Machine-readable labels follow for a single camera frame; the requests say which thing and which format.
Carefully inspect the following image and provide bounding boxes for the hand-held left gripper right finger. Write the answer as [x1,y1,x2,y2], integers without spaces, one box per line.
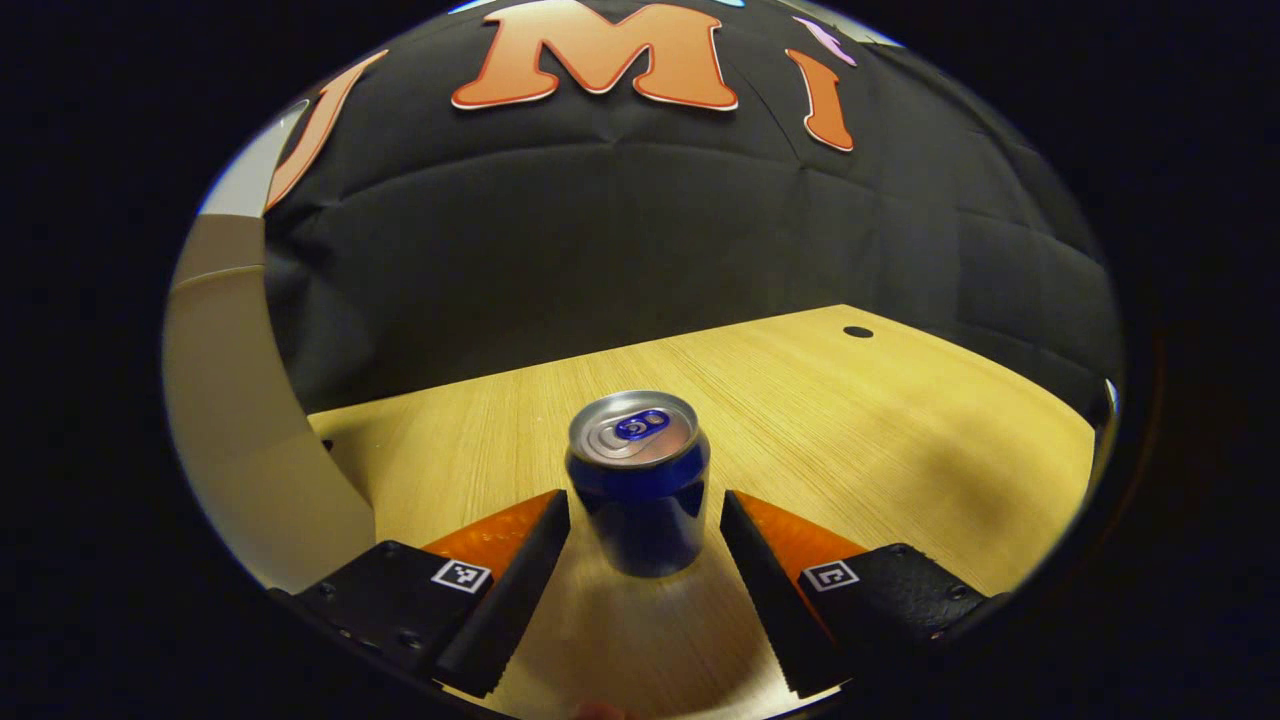
[719,489,1013,701]

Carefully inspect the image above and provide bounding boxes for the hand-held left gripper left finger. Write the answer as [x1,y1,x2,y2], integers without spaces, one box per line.
[288,489,572,700]

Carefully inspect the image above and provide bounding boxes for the blue pop can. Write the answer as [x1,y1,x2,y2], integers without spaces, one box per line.
[565,390,712,579]

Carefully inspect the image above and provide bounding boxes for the wooden desktop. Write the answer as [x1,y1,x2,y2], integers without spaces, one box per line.
[308,305,1096,720]

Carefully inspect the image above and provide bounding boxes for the black backdrop cloth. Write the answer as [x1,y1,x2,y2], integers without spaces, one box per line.
[262,0,1126,416]

